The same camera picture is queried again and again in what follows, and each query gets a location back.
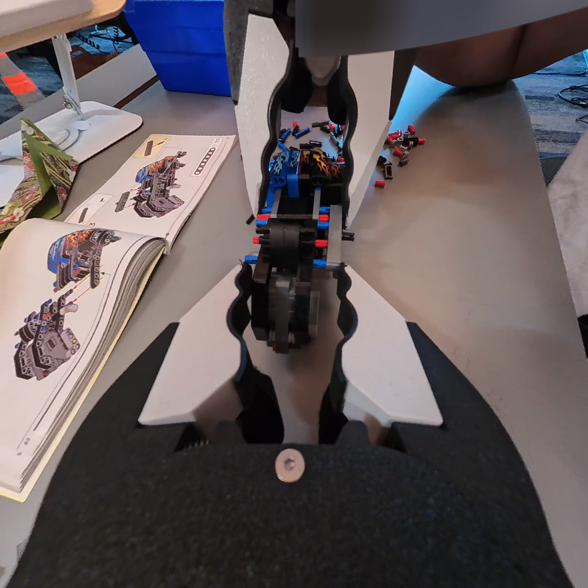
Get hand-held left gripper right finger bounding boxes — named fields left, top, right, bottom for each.
left=317, top=266, right=444, bottom=445

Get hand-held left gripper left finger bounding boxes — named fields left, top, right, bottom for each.
left=137, top=264, right=285, bottom=445

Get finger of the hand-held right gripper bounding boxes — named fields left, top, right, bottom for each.
left=341, top=51, right=397, bottom=229
left=233, top=10, right=296, bottom=223

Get blue black lego vehicle model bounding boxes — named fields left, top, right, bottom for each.
left=245, top=147, right=355, bottom=355

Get person's right forearm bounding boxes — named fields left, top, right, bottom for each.
left=413, top=22, right=588, bottom=89

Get pile of red grey lego pieces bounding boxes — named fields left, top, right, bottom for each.
left=377, top=124, right=426, bottom=180

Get pile of blue black lego pins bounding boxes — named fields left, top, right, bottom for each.
left=276, top=120, right=346, bottom=154

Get open lego instruction booklet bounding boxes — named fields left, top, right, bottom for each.
left=0, top=134, right=238, bottom=503

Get blue plastic bin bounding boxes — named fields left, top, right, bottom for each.
left=123, top=0, right=232, bottom=97

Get white stand with clear stem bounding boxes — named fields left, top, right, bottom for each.
left=0, top=37, right=144, bottom=208

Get wood-edged white board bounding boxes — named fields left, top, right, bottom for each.
left=0, top=0, right=128, bottom=55

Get green patterned folded paper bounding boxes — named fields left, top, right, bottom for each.
left=0, top=119, right=80, bottom=236

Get black floor cables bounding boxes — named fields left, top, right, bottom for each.
left=557, top=83, right=588, bottom=108

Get orange grey striped strap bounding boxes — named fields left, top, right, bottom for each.
left=0, top=53, right=44, bottom=111

